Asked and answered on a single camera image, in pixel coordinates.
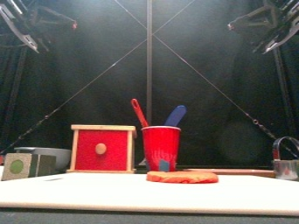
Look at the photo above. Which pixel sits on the square pink plate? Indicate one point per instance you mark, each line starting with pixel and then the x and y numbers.
pixel 234 172

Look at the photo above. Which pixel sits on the olive cube with green circle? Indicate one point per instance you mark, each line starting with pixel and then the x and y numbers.
pixel 39 164

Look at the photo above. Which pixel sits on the wooden box with red front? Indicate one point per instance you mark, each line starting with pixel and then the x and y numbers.
pixel 112 160

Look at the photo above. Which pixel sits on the red plastic cup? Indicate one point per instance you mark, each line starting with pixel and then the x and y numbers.
pixel 160 145

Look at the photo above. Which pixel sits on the white cutting board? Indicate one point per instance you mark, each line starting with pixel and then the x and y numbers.
pixel 116 192

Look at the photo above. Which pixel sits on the grey vertical frame pole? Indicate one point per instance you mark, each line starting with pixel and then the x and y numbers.
pixel 148 73

